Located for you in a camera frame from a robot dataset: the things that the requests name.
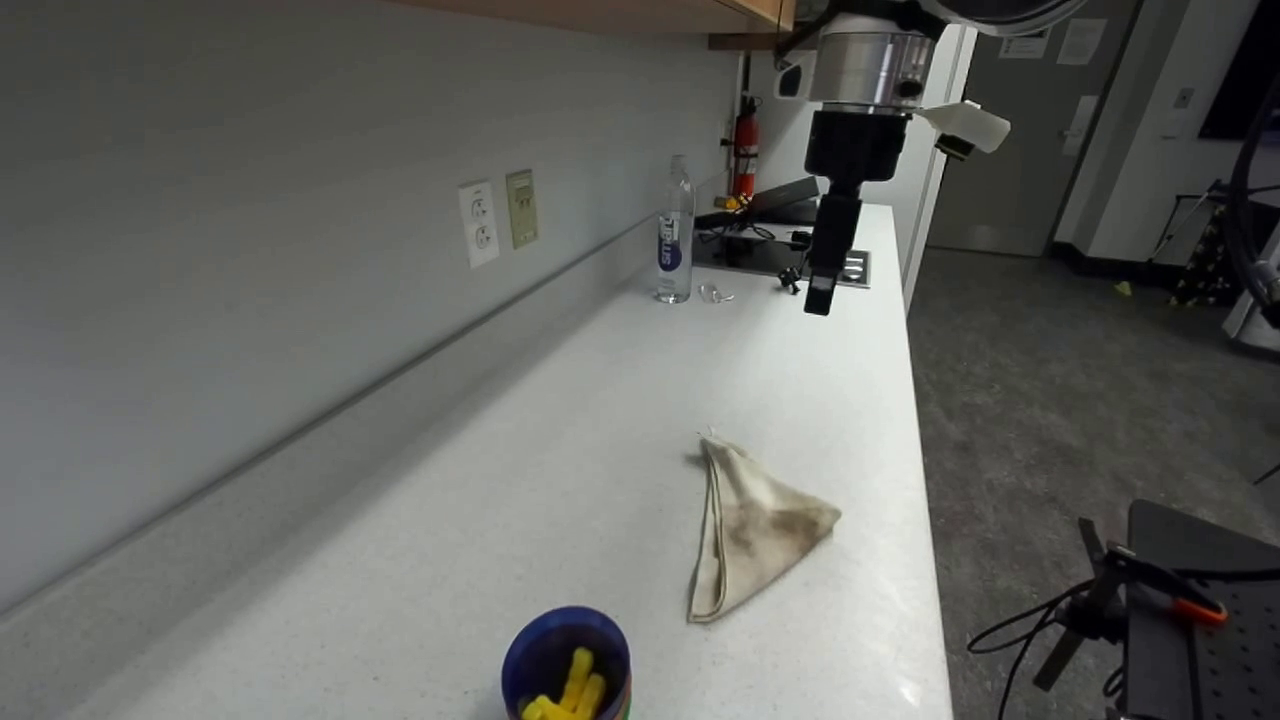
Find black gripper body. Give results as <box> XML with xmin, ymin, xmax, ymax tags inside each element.
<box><xmin>805</xmin><ymin>112</ymin><xmax>907</xmax><ymax>256</ymax></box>

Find beige cloth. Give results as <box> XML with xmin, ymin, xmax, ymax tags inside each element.
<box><xmin>686</xmin><ymin>437</ymin><xmax>842</xmax><ymax>625</ymax></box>

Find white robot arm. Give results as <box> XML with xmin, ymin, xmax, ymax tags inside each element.
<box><xmin>775</xmin><ymin>0</ymin><xmax>1083</xmax><ymax>315</ymax></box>

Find red fire extinguisher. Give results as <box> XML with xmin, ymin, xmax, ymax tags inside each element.
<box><xmin>729</xmin><ymin>96</ymin><xmax>759</xmax><ymax>205</ymax></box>

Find clear plastic water bottle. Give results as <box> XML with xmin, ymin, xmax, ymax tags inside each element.
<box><xmin>657</xmin><ymin>162</ymin><xmax>694</xmax><ymax>304</ymax></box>

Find black tripod with orange clamp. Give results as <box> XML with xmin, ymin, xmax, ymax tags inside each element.
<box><xmin>968</xmin><ymin>521</ymin><xmax>1232</xmax><ymax>694</ymax></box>

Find blue green stacked cups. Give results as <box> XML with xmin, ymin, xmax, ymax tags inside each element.
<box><xmin>502</xmin><ymin>603</ymin><xmax>631</xmax><ymax>720</ymax></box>

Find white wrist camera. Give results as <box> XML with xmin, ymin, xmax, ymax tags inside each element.
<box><xmin>923</xmin><ymin>102</ymin><xmax>1011</xmax><ymax>162</ymax></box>

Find beige wall switch plate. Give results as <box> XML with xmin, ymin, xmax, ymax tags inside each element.
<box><xmin>503</xmin><ymin>168</ymin><xmax>540</xmax><ymax>247</ymax></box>

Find white wall outlet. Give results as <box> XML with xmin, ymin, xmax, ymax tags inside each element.
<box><xmin>459</xmin><ymin>181</ymin><xmax>502</xmax><ymax>267</ymax></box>

